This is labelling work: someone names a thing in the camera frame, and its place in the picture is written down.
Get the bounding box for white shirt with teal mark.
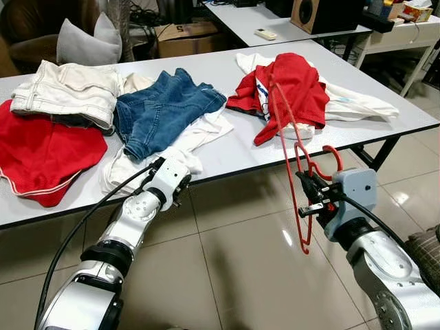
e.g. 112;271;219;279
236;53;400;142

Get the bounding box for red shirt with white trim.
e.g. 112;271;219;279
0;100;109;209

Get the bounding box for wooden speaker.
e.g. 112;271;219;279
290;0;366;36

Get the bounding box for red shirt with white print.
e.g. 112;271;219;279
225;53;331;146

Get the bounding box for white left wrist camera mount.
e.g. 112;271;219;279
143;157;193;211

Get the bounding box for wicker chair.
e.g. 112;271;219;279
404;225;440;293

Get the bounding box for white shirt with black print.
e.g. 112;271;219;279
102;110;235;198

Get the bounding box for white side table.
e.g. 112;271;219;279
354;15;440;97

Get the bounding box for red plastic hanger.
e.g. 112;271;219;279
265;72;345;256

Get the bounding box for cardboard box with black number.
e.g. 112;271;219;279
156;21;229;59

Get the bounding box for white remote control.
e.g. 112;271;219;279
254;27;278;41

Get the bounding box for white desk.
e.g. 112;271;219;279
203;0;373;63

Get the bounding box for white table with black frame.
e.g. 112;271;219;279
0;39;440;231

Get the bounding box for tissue box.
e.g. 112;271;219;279
401;0;435;23

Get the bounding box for grey pillow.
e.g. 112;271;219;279
93;12;124;64
56;19;104;67

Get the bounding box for brown sofa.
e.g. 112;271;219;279
0;0;97;78

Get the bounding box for cream shorts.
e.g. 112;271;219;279
10;60;156;133

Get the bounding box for blue denim jeans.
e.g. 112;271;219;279
113;67;228;163

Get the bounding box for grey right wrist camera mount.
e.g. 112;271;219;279
322;168;378;243

